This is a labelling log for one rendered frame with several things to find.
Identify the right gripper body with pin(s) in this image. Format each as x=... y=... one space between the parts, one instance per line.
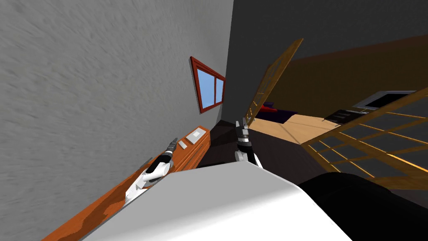
x=243 y=134

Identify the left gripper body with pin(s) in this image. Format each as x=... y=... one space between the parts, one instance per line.
x=172 y=145

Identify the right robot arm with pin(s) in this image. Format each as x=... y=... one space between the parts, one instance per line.
x=354 y=204

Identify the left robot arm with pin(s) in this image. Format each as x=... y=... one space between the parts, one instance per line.
x=154 y=169

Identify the dark sofa with red cushion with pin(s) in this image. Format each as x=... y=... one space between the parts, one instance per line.
x=277 y=113

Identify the red framed window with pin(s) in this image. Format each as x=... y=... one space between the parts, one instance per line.
x=209 y=86

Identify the wooden lattice door leaf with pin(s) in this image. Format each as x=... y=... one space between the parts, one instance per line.
x=272 y=78
x=384 y=147

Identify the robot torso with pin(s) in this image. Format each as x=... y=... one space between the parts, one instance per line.
x=214 y=207

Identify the orange wooden sideboard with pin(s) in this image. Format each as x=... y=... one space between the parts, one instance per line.
x=110 y=204

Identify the grey framed black screen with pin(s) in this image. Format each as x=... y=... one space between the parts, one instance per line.
x=384 y=99

